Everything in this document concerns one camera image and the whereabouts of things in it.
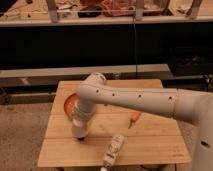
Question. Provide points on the orange frying pan black handle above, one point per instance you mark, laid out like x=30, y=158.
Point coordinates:
x=69, y=105

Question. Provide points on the orange toy carrot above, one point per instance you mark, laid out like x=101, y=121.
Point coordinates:
x=134, y=117

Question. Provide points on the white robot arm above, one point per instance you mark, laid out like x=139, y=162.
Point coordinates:
x=193, y=107

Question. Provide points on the long workbench with clutter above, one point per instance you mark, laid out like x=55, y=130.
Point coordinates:
x=102, y=12

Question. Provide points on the wooden work table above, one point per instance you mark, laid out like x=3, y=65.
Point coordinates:
x=151, y=140

